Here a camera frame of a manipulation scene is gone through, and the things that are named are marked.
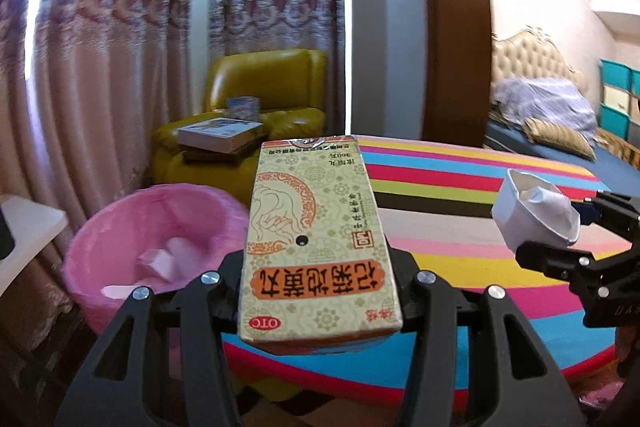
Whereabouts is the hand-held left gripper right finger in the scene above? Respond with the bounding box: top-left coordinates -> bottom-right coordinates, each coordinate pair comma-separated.
387,249 -> 586,427

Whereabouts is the brown wooden door panel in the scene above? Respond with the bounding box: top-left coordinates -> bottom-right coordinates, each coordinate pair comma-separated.
422,0 -> 493,145

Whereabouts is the yellow leather armchair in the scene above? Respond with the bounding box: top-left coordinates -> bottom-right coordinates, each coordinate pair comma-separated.
151,48 -> 328,202

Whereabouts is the white side table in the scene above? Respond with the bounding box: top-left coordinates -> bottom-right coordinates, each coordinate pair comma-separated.
0,194 -> 68,298

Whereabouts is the pink lined trash bin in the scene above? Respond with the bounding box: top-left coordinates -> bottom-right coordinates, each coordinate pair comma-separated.
62,184 -> 251,348

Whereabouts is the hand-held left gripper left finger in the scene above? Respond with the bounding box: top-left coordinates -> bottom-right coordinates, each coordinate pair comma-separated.
55,252 -> 251,427

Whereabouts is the beige medicine box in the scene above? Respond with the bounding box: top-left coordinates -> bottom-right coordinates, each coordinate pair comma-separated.
237,134 -> 405,355

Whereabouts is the cream storage box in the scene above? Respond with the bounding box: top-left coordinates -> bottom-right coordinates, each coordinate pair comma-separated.
602,84 -> 638,112

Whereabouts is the brown striped pillow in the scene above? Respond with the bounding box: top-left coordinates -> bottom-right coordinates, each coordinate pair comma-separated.
522,117 -> 597,160

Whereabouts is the person's right forearm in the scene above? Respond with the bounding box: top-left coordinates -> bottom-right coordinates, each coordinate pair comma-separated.
617,326 -> 640,380

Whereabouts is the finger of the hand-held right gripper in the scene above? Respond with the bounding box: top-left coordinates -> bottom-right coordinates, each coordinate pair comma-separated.
515,239 -> 608,293
574,191 -> 640,248

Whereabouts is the small upright book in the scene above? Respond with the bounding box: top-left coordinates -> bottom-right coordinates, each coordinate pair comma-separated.
226,96 -> 261,118

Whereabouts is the white paper cup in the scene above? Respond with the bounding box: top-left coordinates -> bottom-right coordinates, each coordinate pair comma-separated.
491,168 -> 582,248

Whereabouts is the bed with tufted headboard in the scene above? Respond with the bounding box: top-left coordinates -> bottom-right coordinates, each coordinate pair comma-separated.
485,119 -> 640,198

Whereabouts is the cream tufted headboard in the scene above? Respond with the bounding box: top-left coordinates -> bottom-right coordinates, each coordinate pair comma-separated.
490,26 -> 588,108

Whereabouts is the lilac striped duvet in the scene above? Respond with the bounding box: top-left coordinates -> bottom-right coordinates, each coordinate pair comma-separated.
492,77 -> 598,142

